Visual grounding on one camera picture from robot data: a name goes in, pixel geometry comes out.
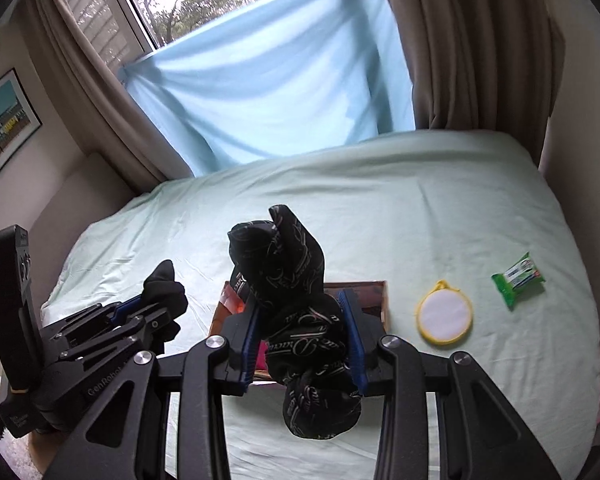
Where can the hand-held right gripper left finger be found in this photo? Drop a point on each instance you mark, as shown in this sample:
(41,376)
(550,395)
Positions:
(250,345)

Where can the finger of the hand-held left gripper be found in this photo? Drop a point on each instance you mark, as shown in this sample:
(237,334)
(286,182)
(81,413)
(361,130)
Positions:
(130,340)
(125,306)

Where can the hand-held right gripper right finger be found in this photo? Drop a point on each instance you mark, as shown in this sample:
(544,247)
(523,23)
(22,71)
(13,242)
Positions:
(354,345)

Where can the dark sock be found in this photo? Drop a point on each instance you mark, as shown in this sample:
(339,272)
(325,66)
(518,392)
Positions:
(167,292)

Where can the cardboard box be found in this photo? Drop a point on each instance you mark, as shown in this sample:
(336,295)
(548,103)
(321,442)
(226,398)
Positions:
(372,302)

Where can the black printed cloth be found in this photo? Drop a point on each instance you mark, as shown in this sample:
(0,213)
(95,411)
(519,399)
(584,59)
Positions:
(290,270)

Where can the round yellow-rimmed white pad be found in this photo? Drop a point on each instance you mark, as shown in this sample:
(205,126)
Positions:
(442,315)

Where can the beige headboard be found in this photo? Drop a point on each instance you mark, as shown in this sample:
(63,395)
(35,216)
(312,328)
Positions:
(85,185)

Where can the bed with pale green sheet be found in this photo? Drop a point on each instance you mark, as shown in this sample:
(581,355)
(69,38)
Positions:
(380,200)

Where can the green tissue packet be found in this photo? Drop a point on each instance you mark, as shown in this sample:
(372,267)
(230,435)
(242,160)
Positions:
(517,279)

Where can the brown curtain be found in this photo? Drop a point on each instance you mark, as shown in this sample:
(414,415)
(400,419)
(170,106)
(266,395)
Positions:
(110,110)
(470,50)

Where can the light blue hanging cloth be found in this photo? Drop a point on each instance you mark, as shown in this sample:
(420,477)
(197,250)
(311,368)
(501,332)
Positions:
(260,95)

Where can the window with shutters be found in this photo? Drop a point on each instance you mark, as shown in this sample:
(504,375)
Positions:
(105,15)

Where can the framed wall picture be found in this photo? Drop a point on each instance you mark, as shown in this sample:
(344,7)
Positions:
(0,125)

